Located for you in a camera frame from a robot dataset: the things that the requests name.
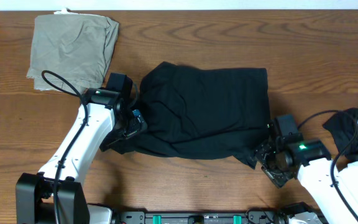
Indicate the black polo shirt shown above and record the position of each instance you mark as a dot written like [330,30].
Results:
[200,114]

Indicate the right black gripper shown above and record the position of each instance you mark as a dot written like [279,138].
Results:
[261,152]

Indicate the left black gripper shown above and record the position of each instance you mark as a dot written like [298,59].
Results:
[132,130]

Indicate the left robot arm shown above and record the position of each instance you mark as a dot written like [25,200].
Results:
[55,194]

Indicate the folded khaki trousers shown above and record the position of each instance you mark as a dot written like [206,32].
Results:
[78,47]

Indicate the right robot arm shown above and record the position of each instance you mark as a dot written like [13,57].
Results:
[310,163]

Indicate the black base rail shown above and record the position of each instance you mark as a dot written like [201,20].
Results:
[293,213]

